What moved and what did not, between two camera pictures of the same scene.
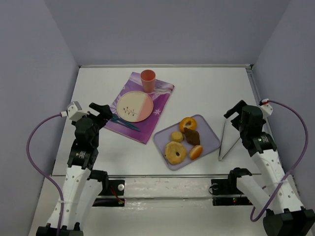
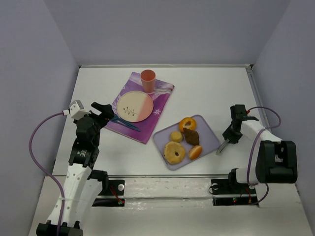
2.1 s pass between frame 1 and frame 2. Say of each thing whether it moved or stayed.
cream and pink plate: stayed
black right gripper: moved
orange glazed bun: stayed
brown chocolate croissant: stayed
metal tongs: moved
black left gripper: stayed
